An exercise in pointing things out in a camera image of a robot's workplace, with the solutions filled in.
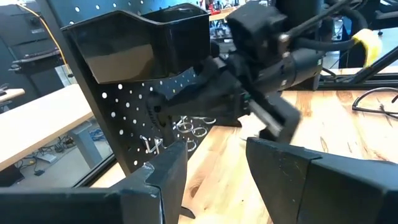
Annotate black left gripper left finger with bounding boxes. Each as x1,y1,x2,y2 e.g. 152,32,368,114
0,141,189,224

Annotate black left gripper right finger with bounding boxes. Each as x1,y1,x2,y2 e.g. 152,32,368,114
247,138,398,224

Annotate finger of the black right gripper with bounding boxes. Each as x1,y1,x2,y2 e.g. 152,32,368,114
149,86,301,144
186,57,240,94

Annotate black metal peg board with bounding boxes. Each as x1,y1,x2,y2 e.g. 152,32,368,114
35,0,218,175

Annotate yellow tape tag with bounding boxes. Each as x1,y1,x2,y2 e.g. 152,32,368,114
353,28,382,68

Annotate black plastic bin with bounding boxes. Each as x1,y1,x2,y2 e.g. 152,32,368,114
60,2,212,85

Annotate light wooden desk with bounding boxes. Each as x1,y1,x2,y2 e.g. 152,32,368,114
0,83,113,170

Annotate black cabinet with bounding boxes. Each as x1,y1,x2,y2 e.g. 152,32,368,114
0,4,68,110

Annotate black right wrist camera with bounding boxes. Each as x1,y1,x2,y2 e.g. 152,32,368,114
226,1,289,60

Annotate silver ring tool rack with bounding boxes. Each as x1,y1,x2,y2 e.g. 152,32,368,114
138,114,218,156

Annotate black cable loop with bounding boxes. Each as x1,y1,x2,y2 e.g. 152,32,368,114
351,86,398,119

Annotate yellow cord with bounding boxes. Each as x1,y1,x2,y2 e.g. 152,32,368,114
17,2,71,77

